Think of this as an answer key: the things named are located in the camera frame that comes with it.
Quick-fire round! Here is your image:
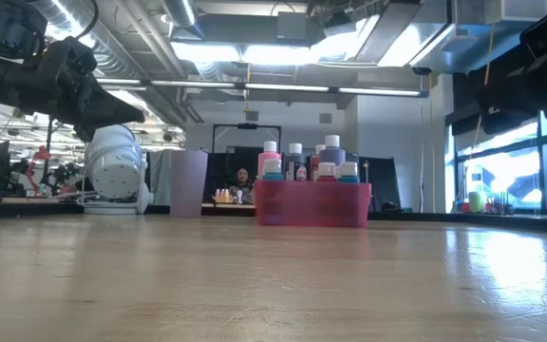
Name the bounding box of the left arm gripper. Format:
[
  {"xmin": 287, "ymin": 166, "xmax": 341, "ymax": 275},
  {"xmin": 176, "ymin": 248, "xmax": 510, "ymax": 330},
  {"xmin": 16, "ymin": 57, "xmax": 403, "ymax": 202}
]
[{"xmin": 30, "ymin": 36, "xmax": 146, "ymax": 142}]

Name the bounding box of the large pink paint bottle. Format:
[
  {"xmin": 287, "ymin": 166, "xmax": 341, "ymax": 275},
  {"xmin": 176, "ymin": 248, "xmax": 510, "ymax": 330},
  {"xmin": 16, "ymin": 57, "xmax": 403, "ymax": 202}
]
[{"xmin": 256, "ymin": 141, "xmax": 283, "ymax": 181}]

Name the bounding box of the small blue paint bottle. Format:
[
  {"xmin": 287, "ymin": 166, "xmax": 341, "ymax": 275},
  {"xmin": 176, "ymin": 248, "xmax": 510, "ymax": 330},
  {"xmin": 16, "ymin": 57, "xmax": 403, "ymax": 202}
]
[
  {"xmin": 337, "ymin": 161, "xmax": 360, "ymax": 184},
  {"xmin": 261, "ymin": 159, "xmax": 284, "ymax": 182}
]

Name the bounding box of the large dark blue paint bottle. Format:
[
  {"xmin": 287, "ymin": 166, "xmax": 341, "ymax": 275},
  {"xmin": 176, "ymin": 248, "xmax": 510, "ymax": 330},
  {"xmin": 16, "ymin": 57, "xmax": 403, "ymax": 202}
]
[{"xmin": 285, "ymin": 142, "xmax": 307, "ymax": 182}]

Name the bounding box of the large red paint bottle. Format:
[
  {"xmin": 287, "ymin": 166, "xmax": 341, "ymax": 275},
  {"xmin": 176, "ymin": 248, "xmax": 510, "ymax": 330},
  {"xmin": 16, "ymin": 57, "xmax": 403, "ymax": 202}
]
[{"xmin": 309, "ymin": 143, "xmax": 326, "ymax": 182}]

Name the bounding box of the lavender plastic cup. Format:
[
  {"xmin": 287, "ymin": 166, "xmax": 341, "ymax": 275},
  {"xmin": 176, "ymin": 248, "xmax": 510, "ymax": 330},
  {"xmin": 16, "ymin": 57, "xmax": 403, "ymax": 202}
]
[{"xmin": 168, "ymin": 150, "xmax": 209, "ymax": 219}]

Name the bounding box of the green round container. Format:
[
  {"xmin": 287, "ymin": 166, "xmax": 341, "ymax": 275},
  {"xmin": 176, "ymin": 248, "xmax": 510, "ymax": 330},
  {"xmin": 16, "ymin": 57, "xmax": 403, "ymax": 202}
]
[{"xmin": 467, "ymin": 190, "xmax": 487, "ymax": 214}]

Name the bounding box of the long ceiling light tube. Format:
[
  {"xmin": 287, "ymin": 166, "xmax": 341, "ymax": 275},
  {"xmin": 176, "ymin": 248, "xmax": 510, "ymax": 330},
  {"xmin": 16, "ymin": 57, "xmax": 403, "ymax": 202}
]
[{"xmin": 95, "ymin": 75, "xmax": 430, "ymax": 99}]

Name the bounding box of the person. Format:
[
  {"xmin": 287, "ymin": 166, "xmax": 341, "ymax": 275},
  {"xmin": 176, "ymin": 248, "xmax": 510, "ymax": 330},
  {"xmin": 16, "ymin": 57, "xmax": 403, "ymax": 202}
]
[{"xmin": 229, "ymin": 166, "xmax": 255, "ymax": 205}]

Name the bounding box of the bright ceiling light panel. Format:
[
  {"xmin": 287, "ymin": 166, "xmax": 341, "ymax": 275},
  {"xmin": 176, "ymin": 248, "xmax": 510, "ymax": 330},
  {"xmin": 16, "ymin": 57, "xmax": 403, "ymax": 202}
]
[{"xmin": 171, "ymin": 41, "xmax": 365, "ymax": 67}]

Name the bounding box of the pink plastic tray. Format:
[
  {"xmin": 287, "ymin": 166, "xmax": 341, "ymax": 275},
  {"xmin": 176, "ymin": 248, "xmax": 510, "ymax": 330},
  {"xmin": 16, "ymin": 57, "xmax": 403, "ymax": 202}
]
[{"xmin": 254, "ymin": 180, "xmax": 372, "ymax": 228}]

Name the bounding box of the yellow extension cord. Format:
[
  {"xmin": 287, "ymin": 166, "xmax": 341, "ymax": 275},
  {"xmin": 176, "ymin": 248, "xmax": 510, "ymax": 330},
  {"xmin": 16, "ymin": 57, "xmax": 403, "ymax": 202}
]
[{"xmin": 471, "ymin": 26, "xmax": 496, "ymax": 149}]

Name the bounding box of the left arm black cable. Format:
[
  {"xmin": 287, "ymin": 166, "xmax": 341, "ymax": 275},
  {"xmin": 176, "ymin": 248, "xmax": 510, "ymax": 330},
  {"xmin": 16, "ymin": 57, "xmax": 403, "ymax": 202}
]
[{"xmin": 74, "ymin": 0, "xmax": 100, "ymax": 42}]

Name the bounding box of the silver ceiling air duct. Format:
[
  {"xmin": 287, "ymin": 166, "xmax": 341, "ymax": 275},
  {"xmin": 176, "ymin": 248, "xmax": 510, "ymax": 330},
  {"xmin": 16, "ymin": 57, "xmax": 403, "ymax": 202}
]
[{"xmin": 161, "ymin": 0, "xmax": 203, "ymax": 29}]

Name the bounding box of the black aluminium table frame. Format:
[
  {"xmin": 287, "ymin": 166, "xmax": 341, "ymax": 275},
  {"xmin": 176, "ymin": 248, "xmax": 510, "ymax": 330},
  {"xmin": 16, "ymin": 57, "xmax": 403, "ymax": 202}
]
[{"xmin": 0, "ymin": 199, "xmax": 547, "ymax": 234}]

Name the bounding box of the black background gantry frame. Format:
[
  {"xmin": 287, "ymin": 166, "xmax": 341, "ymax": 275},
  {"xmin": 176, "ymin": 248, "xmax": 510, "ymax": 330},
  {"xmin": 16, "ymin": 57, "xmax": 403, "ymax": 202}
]
[{"xmin": 212, "ymin": 123, "xmax": 283, "ymax": 154}]

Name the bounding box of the black clamp bracket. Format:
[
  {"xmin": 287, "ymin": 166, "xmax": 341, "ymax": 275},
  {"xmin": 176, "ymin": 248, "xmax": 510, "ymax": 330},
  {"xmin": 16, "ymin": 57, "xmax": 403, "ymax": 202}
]
[{"xmin": 358, "ymin": 156, "xmax": 402, "ymax": 213}]

